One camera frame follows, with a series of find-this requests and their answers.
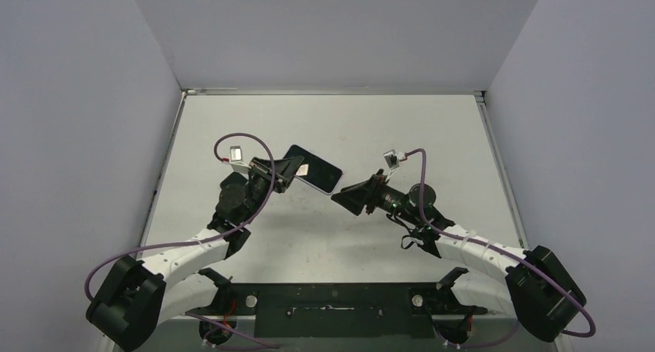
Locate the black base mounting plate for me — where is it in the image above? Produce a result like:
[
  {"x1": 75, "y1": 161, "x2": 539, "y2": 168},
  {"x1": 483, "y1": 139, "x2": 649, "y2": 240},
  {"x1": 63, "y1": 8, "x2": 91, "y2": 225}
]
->
[{"x1": 198, "y1": 283, "x2": 487, "y2": 339}]

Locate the aluminium table frame rail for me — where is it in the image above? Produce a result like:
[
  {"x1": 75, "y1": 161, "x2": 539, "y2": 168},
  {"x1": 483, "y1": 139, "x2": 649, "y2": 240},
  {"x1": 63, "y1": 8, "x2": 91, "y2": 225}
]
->
[{"x1": 473, "y1": 90, "x2": 569, "y2": 350}]

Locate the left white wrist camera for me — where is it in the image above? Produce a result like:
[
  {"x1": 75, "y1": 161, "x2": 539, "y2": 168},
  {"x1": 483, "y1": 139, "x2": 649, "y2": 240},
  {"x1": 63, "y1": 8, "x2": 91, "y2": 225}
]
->
[{"x1": 228, "y1": 145, "x2": 248, "y2": 168}]

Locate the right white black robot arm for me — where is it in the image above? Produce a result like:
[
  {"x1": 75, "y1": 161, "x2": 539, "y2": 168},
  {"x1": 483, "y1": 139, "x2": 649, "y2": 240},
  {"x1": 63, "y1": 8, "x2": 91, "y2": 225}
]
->
[{"x1": 331, "y1": 171, "x2": 586, "y2": 342}]

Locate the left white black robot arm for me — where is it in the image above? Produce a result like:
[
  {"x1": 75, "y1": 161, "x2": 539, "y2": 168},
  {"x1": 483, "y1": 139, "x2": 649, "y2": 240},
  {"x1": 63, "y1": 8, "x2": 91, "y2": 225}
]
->
[{"x1": 86, "y1": 157, "x2": 304, "y2": 351}]

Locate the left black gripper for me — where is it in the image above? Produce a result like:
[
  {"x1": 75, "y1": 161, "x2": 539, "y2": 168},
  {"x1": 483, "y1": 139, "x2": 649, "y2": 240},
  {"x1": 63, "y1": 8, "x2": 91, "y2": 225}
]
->
[{"x1": 243, "y1": 156, "x2": 304, "y2": 225}]

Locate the black smartphone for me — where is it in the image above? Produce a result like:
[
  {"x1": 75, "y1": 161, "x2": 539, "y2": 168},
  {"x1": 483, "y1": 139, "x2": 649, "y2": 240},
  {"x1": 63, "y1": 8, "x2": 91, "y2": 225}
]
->
[{"x1": 282, "y1": 144, "x2": 343, "y2": 195}]

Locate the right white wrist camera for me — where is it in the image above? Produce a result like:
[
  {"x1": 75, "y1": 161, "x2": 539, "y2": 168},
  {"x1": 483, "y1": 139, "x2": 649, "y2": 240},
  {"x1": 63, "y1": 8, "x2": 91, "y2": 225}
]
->
[{"x1": 383, "y1": 149, "x2": 407, "y2": 181}]

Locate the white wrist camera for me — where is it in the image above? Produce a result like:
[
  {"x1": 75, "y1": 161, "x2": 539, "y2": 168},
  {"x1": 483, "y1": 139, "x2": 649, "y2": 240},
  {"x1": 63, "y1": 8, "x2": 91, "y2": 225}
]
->
[
  {"x1": 383, "y1": 149, "x2": 407, "y2": 181},
  {"x1": 228, "y1": 145, "x2": 248, "y2": 168}
]

